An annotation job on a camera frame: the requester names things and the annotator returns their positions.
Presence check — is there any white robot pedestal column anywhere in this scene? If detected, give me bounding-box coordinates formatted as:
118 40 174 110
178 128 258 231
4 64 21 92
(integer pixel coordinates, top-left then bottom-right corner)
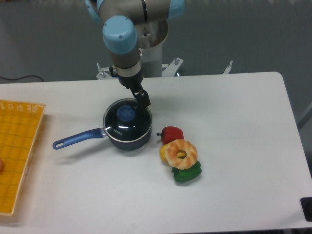
135 19 168 78

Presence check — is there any red toy bell pepper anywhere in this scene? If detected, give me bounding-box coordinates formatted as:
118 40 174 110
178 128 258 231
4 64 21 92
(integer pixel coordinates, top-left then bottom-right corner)
156 126 184 144

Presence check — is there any yellow toy bell pepper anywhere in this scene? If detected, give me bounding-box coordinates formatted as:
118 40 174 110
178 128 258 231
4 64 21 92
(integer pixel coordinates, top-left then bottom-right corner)
159 144 168 163

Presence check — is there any toy glazed bagel ring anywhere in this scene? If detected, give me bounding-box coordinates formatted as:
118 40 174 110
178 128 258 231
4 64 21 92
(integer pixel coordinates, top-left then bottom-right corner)
165 139 198 170

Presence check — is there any dark blue saucepan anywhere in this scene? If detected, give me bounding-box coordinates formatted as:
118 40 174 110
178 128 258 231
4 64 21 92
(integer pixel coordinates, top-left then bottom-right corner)
53 110 152 151

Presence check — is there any black cable on floor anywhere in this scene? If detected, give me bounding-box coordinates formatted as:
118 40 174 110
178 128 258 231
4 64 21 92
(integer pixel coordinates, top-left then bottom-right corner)
0 75 45 82

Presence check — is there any white metal base frame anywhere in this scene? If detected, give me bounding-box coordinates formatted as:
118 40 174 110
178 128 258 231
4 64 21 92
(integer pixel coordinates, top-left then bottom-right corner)
96 58 234 80

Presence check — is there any glass lid blue knob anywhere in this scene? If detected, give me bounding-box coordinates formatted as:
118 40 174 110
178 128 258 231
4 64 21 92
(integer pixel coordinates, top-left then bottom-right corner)
103 98 152 142

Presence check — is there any black table corner fixture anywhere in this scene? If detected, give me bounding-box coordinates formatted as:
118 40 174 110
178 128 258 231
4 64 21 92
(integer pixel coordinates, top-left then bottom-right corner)
300 197 312 222

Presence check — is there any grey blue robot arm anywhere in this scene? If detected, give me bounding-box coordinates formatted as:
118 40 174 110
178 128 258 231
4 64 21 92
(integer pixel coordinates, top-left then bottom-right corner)
85 0 185 107

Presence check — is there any orange plastic basket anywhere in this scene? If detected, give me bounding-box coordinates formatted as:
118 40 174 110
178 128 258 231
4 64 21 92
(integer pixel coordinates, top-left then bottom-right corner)
0 99 46 216

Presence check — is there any green toy bell pepper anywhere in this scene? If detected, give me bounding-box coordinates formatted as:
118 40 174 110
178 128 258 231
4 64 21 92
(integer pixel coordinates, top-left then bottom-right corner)
171 161 202 183

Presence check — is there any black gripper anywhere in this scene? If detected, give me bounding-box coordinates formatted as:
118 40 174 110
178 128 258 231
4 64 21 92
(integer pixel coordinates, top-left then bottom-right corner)
109 66 151 108

